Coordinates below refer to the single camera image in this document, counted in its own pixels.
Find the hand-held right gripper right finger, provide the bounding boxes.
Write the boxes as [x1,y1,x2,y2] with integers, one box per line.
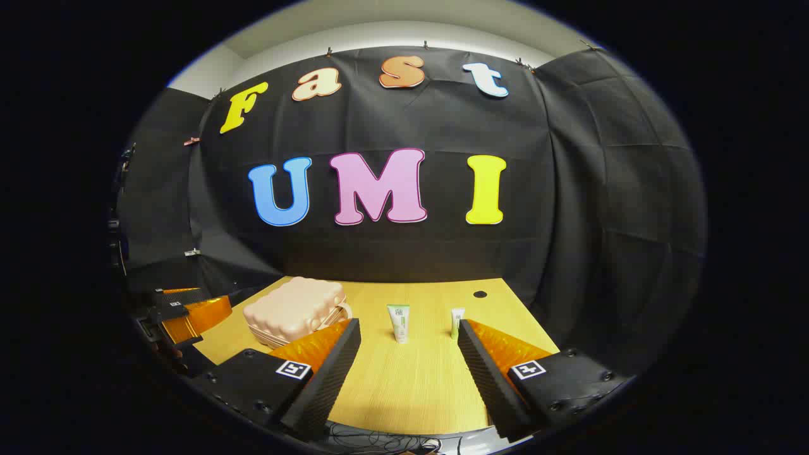
[457,318,635,442]

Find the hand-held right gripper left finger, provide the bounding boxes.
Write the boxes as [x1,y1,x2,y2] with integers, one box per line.
[188,318,362,443]

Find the pink suitcase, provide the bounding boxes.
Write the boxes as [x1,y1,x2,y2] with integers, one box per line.
[243,276,353,349]

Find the large white green tube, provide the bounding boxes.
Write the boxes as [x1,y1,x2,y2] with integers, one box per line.
[387,304,410,344]

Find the black backdrop cloth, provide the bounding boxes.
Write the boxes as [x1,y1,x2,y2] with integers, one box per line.
[114,45,707,380]

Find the thin black cables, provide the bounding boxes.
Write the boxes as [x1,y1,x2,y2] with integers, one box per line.
[329,422,443,455]

